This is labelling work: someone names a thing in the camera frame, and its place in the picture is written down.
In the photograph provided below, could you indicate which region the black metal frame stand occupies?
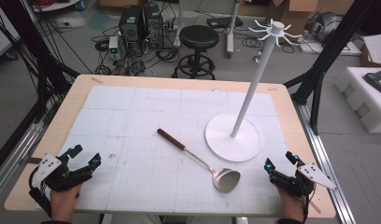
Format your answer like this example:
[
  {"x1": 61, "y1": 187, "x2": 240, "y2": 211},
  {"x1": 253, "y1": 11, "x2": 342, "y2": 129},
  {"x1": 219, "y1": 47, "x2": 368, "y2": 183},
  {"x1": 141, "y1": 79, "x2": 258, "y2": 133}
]
[
  {"x1": 283, "y1": 0, "x2": 379, "y2": 135},
  {"x1": 0, "y1": 0, "x2": 81, "y2": 124}
]

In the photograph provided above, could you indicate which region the black round stool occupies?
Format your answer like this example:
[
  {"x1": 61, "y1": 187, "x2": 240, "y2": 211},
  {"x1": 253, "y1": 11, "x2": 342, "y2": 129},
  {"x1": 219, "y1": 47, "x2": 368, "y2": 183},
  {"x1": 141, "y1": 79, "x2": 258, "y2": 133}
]
[{"x1": 171, "y1": 24, "x2": 220, "y2": 81}]

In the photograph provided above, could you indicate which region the cardboard box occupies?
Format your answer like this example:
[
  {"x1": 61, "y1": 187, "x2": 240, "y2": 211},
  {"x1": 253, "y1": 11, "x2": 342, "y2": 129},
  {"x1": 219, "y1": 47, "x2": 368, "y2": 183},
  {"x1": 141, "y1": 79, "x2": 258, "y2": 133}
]
[{"x1": 266, "y1": 0, "x2": 321, "y2": 35}]

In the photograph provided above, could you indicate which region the person's left hand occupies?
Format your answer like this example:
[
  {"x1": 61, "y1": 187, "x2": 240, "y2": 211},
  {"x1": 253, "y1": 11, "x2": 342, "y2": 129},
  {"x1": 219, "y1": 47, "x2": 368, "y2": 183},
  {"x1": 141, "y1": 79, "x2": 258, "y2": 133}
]
[{"x1": 49, "y1": 182, "x2": 83, "y2": 223}]

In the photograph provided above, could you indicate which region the white hook rack stand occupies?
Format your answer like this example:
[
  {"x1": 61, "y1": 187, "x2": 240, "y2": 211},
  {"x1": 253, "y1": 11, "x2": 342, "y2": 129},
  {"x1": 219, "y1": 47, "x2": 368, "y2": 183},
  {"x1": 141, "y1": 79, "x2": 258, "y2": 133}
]
[{"x1": 205, "y1": 18, "x2": 303, "y2": 163}]

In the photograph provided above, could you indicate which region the white grid mat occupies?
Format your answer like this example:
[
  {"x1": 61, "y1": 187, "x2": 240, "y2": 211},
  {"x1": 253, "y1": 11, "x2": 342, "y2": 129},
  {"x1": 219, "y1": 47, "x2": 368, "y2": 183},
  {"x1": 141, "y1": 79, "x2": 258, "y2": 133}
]
[{"x1": 53, "y1": 85, "x2": 294, "y2": 217}]

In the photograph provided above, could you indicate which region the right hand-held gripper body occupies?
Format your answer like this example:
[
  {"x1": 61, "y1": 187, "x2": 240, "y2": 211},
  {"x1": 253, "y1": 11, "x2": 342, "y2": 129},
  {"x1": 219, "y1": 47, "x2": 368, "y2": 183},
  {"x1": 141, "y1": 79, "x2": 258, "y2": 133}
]
[{"x1": 269, "y1": 162, "x2": 338, "y2": 198}]

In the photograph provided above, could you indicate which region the white foam block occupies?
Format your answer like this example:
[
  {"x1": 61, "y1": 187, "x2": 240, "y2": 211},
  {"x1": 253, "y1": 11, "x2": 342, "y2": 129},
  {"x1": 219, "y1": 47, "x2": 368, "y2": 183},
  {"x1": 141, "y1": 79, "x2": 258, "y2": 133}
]
[{"x1": 333, "y1": 66, "x2": 381, "y2": 134}]

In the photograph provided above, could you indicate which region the metal ladle with wooden handle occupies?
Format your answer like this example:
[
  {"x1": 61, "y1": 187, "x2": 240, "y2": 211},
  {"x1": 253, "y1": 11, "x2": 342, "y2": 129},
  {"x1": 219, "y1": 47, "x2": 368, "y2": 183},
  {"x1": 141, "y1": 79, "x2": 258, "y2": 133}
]
[{"x1": 156, "y1": 128, "x2": 242, "y2": 194}]

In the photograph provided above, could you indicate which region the black flat device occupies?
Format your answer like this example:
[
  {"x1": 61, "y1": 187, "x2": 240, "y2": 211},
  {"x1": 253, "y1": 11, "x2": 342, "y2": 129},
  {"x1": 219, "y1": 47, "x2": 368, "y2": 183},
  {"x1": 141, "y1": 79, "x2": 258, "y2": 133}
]
[{"x1": 206, "y1": 16, "x2": 245, "y2": 30}]

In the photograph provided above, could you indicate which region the person's right hand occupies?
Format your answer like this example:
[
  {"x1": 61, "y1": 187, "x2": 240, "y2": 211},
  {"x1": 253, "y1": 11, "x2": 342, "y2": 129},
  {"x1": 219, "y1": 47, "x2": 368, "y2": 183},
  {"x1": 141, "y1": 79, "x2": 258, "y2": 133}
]
[{"x1": 277, "y1": 188, "x2": 308, "y2": 223}]

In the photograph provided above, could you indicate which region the black computer tower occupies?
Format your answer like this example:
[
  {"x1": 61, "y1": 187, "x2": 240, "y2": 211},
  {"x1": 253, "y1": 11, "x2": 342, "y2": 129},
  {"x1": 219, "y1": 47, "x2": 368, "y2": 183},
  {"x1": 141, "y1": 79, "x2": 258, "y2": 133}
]
[
  {"x1": 118, "y1": 5, "x2": 144, "y2": 54},
  {"x1": 143, "y1": 3, "x2": 164, "y2": 49}
]

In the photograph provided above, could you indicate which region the grey helmet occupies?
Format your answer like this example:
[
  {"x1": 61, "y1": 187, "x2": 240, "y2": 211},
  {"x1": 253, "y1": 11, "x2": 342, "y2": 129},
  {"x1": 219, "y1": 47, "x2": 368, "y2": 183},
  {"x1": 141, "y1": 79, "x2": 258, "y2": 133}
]
[{"x1": 306, "y1": 11, "x2": 344, "y2": 43}]

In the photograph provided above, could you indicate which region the small white power box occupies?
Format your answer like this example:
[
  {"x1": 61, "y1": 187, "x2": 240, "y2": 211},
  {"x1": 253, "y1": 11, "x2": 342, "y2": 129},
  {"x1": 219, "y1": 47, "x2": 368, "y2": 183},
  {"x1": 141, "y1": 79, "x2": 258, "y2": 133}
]
[{"x1": 108, "y1": 35, "x2": 120, "y2": 54}]

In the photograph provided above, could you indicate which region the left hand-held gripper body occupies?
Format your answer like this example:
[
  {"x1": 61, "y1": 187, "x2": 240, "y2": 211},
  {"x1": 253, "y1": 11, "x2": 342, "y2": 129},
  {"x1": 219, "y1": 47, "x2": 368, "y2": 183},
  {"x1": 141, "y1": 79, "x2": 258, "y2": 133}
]
[{"x1": 28, "y1": 152, "x2": 93, "y2": 193}]

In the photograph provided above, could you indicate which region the white stand pole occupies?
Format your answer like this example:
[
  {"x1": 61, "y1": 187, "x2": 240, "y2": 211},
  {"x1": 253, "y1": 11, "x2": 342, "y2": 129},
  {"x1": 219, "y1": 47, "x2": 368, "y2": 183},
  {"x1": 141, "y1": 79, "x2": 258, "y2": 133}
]
[{"x1": 225, "y1": 0, "x2": 241, "y2": 59}]

